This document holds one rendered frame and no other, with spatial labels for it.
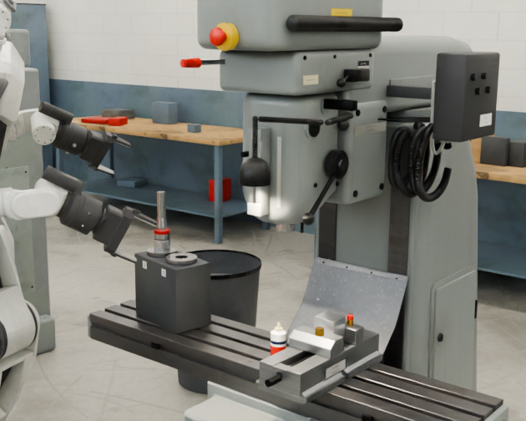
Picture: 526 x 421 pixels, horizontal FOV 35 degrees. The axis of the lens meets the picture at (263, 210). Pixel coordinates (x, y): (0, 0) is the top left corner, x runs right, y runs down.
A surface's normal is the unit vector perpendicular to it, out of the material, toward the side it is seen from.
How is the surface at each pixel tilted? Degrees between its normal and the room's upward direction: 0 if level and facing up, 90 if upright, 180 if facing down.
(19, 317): 63
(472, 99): 90
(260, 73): 90
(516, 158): 90
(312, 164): 90
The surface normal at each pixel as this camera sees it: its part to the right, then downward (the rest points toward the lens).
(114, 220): 0.22, 0.29
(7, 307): 0.81, -0.35
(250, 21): -0.62, 0.17
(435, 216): 0.78, 0.11
